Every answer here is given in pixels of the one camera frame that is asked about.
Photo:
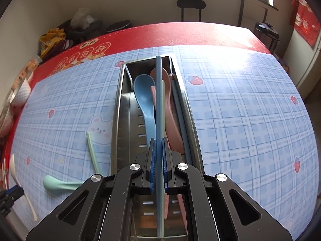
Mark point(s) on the blue chopstick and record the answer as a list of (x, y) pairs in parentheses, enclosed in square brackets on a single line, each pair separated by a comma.
[(178, 110), (158, 105)]

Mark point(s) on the dark round stool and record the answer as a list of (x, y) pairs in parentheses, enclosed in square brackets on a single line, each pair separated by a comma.
[(85, 31)]

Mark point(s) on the pile of clothes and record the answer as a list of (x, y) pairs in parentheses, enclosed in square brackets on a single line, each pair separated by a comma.
[(54, 41)]

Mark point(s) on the red gift box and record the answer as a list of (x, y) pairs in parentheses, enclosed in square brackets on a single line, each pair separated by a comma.
[(306, 22)]

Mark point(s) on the white ribbed bowl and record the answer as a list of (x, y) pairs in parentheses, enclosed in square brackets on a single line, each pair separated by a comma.
[(22, 94)]

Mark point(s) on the blue spoon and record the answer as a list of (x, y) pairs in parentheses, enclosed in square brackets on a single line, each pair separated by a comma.
[(144, 93)]

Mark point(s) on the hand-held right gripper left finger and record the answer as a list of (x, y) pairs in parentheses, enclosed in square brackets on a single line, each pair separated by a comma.
[(153, 165)]

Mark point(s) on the green spoon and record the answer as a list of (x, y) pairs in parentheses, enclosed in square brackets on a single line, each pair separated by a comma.
[(57, 183)]

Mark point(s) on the stainless steel utensil tray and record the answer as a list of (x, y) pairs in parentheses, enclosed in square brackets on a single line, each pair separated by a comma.
[(125, 120)]

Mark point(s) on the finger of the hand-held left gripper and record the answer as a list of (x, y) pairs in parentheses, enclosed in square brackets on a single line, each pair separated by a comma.
[(15, 190)]

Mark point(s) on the green chopstick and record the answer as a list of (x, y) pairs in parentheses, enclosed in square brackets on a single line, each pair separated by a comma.
[(91, 150), (163, 120)]

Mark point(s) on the pink chopstick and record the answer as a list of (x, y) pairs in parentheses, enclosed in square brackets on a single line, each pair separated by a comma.
[(153, 95)]

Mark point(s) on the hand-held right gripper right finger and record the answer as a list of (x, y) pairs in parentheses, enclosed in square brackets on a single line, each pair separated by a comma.
[(165, 160)]

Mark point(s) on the white spoon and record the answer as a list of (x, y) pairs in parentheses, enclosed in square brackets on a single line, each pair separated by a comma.
[(13, 168)]

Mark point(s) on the orange printed snack packet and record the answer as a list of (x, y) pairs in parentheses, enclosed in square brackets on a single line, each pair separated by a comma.
[(25, 72)]

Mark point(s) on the white cabinet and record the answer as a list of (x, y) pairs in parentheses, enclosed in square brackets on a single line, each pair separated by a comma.
[(308, 70)]

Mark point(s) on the red printed tablecloth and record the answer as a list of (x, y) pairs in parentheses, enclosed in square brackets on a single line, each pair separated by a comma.
[(188, 34)]

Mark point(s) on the black pressure cooker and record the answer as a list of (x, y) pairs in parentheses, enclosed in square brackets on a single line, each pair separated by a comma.
[(267, 36)]

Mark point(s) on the black trash can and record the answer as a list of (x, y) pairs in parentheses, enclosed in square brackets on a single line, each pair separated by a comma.
[(119, 26)]

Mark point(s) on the black round stool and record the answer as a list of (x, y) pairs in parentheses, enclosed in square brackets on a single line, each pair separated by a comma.
[(190, 3)]

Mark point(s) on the small cardboard box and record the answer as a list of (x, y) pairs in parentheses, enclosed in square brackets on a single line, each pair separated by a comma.
[(283, 64)]

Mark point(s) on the black folding frame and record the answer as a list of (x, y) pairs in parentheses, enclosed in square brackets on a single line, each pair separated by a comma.
[(242, 12)]

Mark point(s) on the pink spoon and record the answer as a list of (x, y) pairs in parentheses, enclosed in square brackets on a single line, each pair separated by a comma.
[(169, 110)]

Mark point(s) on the clear plastic bag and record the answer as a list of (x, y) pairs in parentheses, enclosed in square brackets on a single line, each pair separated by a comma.
[(82, 17)]

